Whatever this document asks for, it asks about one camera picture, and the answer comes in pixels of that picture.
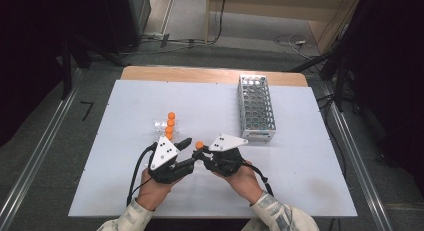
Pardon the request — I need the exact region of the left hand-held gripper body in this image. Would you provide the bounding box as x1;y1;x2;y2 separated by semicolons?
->
147;134;196;185

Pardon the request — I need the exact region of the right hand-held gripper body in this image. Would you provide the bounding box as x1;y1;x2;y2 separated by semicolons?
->
201;133;250;178

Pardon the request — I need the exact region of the clear plastic test tube rack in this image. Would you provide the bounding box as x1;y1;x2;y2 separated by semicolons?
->
152;119;181;149

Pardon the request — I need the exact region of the metal test tube rack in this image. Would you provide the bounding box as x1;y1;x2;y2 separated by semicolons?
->
237;74;277;143

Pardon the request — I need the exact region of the person's right hand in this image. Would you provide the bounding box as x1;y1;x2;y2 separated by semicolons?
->
213;160;265;206

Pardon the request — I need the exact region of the person's left hand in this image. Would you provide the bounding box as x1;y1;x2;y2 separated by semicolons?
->
136;167;183;212

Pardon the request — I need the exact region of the wooden table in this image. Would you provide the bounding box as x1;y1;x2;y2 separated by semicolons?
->
120;65;308;88

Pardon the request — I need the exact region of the person's lap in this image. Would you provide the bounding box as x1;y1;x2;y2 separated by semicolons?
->
241;222;264;231

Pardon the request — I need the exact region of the white table board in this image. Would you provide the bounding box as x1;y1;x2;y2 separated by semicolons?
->
68;79;358;219

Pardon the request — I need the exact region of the grey floor socket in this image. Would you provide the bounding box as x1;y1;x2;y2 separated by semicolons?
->
143;31;171;49

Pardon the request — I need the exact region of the black stand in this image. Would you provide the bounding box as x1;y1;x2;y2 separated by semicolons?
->
289;40;354;112

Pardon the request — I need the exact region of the black cabinet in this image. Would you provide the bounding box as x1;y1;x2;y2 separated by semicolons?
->
66;0;152;55

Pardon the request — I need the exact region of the light wooden furniture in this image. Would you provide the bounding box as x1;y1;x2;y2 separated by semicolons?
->
205;0;364;54

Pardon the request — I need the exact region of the dark curtain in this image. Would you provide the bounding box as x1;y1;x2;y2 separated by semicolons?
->
346;0;424;192
0;0;68;145

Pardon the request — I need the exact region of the left hand-held gripper cable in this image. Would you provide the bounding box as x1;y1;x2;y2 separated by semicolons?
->
126;142;158;207

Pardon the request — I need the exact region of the hand-held gripper cable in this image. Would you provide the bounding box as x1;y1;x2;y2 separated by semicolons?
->
126;142;158;207
246;162;275;197

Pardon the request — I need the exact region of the right hand-held gripper cable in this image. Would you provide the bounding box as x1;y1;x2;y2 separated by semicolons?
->
246;162;275;197

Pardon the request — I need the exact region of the floor cable bundle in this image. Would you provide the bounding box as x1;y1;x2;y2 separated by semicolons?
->
119;32;214;55

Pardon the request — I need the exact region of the black floor cable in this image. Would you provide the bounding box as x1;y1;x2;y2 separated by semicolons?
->
316;94;338;149

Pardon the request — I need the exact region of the metal floor rail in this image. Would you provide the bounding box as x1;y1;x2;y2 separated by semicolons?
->
0;69;83;231
321;80;394;231

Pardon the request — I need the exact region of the black hanging cable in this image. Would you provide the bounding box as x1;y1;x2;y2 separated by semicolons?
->
213;0;228;44

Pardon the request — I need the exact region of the white cable with plug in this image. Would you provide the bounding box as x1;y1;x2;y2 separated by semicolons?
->
273;33;309;52

